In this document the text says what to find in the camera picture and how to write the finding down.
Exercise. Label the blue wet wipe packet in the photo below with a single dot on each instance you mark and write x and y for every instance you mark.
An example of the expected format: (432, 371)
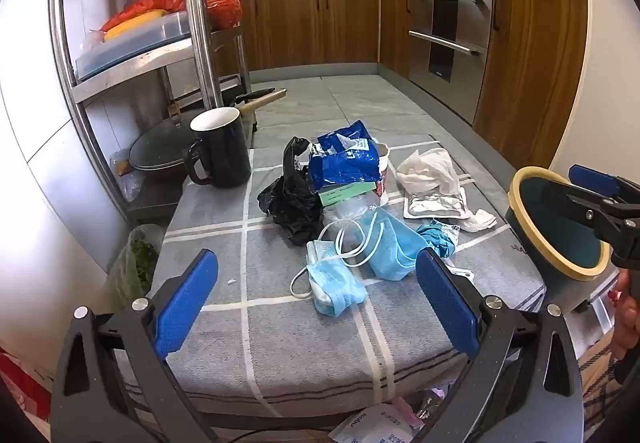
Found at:
(345, 163)

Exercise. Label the white foil packet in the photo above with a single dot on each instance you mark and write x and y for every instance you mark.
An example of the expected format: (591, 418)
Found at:
(435, 208)

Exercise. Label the bag of green vegetables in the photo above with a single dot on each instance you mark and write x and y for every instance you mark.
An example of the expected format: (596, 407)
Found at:
(135, 263)

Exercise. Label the red plastic bag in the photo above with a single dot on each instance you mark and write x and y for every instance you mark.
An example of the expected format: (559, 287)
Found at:
(220, 8)

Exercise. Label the white paper packet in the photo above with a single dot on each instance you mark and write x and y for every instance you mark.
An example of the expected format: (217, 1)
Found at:
(365, 425)

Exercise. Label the red box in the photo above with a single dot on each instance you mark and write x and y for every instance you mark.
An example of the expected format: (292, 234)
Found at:
(20, 383)

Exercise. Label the yellow food item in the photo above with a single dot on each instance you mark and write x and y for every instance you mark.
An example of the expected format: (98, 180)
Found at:
(135, 23)

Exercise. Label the clear plastic bag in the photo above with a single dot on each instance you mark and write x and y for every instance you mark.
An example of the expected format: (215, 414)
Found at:
(350, 215)

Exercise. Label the blue face mask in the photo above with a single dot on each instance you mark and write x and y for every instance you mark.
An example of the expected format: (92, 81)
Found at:
(395, 248)
(332, 283)

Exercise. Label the stainless steel oven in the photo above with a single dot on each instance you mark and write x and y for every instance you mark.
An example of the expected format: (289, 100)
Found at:
(465, 73)

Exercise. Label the green cardboard box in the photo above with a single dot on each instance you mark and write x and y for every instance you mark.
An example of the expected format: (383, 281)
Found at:
(345, 195)

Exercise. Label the teal bin with yellow rim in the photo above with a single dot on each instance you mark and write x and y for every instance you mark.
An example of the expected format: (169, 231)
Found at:
(560, 245)

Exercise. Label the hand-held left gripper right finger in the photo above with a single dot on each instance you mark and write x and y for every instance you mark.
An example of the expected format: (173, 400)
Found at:
(445, 303)

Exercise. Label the grey checked cloth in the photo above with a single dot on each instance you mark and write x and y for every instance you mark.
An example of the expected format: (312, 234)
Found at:
(280, 348)

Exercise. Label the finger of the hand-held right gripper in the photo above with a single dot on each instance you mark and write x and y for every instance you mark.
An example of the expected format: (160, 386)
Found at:
(580, 205)
(595, 179)

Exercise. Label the black plastic bag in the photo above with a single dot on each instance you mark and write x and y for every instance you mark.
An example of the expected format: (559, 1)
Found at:
(290, 203)

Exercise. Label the blue glove with wrapper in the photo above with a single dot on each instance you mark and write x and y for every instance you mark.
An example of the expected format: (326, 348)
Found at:
(440, 238)

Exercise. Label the wok with glass lid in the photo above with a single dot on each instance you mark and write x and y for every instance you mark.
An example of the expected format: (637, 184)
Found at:
(155, 153)

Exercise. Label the plaid cloth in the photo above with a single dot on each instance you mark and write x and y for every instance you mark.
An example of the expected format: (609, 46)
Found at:
(597, 373)

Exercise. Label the black mug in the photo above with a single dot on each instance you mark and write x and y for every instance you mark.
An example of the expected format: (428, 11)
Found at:
(225, 153)

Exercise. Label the wooden kitchen cabinets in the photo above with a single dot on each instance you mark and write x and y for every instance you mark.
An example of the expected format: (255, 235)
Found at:
(310, 23)

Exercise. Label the stainless steel shelf rack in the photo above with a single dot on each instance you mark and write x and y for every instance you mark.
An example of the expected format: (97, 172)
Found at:
(200, 23)

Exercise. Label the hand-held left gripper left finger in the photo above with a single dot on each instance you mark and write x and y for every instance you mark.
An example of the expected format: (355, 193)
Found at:
(187, 303)

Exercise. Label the small white tissue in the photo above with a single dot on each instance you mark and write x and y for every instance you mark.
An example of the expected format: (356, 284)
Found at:
(477, 219)

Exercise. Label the person's right hand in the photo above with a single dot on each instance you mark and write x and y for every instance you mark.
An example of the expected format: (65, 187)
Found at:
(627, 318)

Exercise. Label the clear plastic tray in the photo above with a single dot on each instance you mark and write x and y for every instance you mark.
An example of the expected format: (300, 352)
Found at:
(130, 48)

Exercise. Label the large white tissue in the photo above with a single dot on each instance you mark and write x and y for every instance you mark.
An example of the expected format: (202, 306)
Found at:
(430, 170)

